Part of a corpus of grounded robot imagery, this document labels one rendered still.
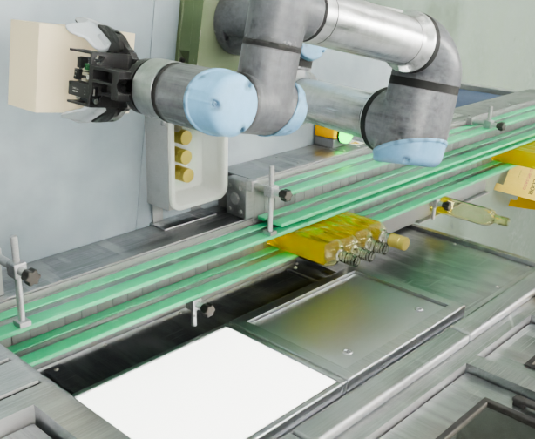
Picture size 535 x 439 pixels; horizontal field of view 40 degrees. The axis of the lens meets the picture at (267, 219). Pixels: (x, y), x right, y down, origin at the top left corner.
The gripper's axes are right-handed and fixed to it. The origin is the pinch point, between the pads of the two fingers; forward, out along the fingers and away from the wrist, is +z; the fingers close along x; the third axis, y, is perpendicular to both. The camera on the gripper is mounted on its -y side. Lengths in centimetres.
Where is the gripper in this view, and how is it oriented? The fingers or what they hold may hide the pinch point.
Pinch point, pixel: (78, 69)
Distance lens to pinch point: 113.1
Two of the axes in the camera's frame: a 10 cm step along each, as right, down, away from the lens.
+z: -7.3, -2.5, 6.4
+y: -6.8, 1.0, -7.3
